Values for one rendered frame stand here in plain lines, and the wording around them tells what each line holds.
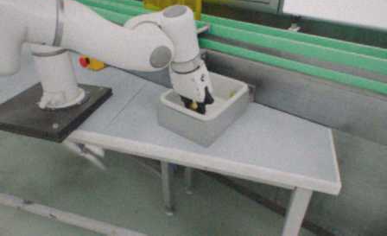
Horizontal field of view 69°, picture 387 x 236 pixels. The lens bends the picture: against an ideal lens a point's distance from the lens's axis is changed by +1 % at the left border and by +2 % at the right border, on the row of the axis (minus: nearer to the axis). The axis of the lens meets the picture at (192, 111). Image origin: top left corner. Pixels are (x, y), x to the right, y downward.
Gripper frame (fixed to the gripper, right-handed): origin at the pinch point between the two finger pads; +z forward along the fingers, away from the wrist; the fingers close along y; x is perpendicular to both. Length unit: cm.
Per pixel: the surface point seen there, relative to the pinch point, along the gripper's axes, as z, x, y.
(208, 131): -1.3, 6.4, -9.0
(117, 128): 1.3, 16.1, 16.3
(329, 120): 8.3, -19.1, -31.1
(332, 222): 73, -24, -42
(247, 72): 1.1, -20.9, -5.1
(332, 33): -2.2, -44.8, -21.6
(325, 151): 8.0, -8.3, -33.5
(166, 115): -1.2, 7.0, 4.6
